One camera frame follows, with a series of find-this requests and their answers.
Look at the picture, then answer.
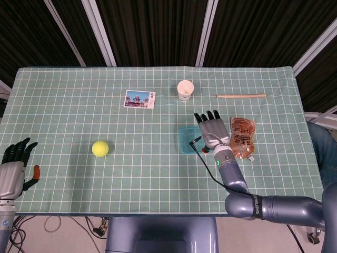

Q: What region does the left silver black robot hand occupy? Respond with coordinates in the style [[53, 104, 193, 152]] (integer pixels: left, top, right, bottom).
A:
[[0, 137, 41, 200]]

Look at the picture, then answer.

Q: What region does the blue translucent container lid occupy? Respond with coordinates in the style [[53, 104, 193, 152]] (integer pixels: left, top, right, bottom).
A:
[[178, 126, 209, 155]]

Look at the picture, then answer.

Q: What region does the postcard with building photo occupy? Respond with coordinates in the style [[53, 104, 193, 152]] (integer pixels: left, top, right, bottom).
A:
[[123, 90, 156, 110]]

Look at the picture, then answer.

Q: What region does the black floor cable bundle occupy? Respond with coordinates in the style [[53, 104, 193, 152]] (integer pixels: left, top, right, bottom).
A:
[[7, 215, 36, 253]]

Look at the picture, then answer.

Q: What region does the black yellow floor plug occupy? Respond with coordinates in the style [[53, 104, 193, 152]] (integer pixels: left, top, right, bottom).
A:
[[93, 217, 109, 237]]

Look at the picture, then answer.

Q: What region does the person's leg in jeans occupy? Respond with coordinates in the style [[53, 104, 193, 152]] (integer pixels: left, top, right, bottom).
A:
[[306, 121, 337, 187]]

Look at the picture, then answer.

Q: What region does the yellow tennis ball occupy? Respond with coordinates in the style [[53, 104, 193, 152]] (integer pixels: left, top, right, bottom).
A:
[[91, 140, 110, 158]]

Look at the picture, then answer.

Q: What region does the wide double white frame post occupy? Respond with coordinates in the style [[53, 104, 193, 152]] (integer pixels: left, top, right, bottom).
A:
[[81, 0, 117, 67]]

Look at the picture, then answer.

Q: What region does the grey metal frame bar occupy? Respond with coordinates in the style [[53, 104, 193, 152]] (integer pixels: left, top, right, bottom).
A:
[[305, 105, 337, 130]]

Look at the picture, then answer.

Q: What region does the light wooden stick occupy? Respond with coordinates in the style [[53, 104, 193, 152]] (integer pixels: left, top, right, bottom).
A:
[[215, 93, 267, 99]]

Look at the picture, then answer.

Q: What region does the black pleated curtain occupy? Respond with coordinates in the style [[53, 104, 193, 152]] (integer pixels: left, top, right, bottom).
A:
[[0, 0, 337, 111]]

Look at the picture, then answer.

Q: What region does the thin white frame post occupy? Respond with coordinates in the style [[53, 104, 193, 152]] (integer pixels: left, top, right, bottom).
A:
[[43, 0, 87, 66]]

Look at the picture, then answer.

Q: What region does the black caster wheel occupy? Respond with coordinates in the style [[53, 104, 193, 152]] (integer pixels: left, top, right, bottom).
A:
[[306, 227, 323, 245]]

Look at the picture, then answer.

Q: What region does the brown sauce spout pouch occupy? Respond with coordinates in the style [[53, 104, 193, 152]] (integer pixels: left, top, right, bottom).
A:
[[229, 117, 256, 161]]

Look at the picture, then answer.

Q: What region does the blue-grey robot torso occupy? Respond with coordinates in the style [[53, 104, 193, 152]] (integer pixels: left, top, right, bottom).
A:
[[105, 216, 220, 253]]

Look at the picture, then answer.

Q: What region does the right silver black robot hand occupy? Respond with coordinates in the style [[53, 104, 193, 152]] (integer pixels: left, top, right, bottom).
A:
[[194, 110, 232, 154]]

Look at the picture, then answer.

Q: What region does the white paper cup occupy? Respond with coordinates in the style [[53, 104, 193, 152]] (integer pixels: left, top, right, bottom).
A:
[[176, 80, 195, 102]]

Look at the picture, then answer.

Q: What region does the green checked tablecloth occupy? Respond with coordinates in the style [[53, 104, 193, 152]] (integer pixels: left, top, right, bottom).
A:
[[0, 65, 331, 215]]

